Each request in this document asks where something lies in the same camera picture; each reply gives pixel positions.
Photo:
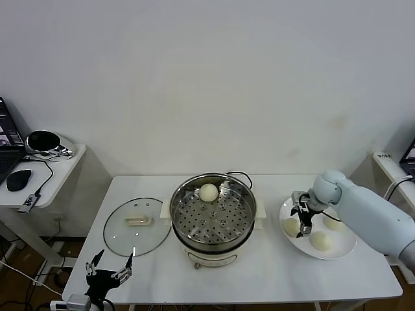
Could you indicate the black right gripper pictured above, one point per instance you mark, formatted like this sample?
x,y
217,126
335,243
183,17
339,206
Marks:
x,y
309,212

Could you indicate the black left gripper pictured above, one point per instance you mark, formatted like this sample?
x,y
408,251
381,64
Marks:
x,y
100,283

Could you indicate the white steamed baozi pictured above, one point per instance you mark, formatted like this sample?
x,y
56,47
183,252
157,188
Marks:
x,y
321,240
334,225
207,192
290,226

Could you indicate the glass pot lid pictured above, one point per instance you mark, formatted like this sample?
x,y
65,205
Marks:
x,y
142,236

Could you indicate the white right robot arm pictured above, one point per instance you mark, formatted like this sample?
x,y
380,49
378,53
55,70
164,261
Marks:
x,y
373,214

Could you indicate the stainless steel steamer pot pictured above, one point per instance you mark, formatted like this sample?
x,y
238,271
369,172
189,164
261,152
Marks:
x,y
227,226

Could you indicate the white round plate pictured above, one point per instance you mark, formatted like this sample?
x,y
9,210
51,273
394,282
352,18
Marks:
x,y
337,249

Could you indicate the cream electric cooker base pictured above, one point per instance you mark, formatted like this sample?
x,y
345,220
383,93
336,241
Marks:
x,y
210,256

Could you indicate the white side table with label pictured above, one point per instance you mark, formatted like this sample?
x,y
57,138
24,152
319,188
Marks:
x,y
389,165

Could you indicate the grey usb dongle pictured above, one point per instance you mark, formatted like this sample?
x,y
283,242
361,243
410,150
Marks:
x,y
29,202

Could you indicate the small printed table label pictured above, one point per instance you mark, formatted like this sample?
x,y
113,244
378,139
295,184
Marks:
x,y
384,155

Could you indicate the white side table rounded top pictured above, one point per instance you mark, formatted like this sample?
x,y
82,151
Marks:
x,y
61,175

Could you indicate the black laptop pink screen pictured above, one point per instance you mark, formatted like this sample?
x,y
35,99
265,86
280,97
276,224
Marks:
x,y
409,155

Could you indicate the black computer mouse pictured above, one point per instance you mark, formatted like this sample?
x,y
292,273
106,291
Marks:
x,y
18,179

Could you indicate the black laptop bright screen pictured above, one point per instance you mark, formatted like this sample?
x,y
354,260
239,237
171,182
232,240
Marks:
x,y
6,155

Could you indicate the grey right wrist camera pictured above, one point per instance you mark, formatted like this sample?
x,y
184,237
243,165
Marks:
x,y
296,196

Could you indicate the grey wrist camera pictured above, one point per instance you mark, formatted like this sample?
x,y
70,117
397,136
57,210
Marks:
x,y
296,196
78,302

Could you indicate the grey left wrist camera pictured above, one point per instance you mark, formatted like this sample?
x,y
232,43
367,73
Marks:
x,y
78,302

